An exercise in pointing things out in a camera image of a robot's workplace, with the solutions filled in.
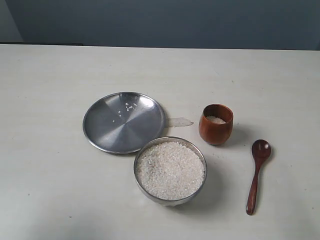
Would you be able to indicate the dark wooden spoon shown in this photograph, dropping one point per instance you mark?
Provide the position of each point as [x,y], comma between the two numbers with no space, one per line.
[261,151]

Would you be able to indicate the steel bowl of rice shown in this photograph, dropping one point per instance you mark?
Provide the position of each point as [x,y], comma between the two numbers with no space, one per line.
[170,170]

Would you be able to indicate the brown wooden cup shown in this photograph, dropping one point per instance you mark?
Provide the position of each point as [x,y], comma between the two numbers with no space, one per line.
[216,133]

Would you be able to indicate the clear tape patch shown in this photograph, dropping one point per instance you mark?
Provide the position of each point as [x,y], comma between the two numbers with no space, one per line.
[179,122]

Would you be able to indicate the round steel plate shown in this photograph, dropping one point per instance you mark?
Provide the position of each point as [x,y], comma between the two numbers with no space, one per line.
[123,122]

